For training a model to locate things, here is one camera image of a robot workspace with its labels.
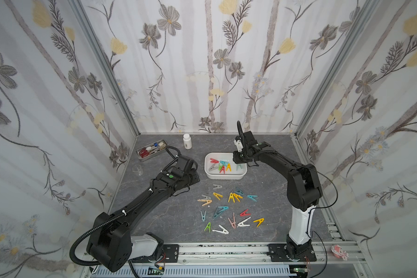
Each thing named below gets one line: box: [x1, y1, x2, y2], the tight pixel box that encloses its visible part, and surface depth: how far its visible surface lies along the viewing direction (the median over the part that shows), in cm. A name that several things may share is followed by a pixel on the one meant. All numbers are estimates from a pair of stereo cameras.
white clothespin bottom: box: [211, 224, 230, 235], surface depth 81 cm
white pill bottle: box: [183, 133, 193, 150], surface depth 110 cm
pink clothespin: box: [227, 211, 236, 229], surface depth 83 cm
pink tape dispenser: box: [331, 244, 350, 261], surface depth 73 cm
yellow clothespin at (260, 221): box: [253, 217, 265, 228], surface depth 85 cm
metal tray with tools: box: [135, 139, 168, 163], surface depth 113 cm
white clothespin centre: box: [236, 216, 252, 228], surface depth 84 cm
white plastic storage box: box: [203, 152, 248, 181], surface depth 104 cm
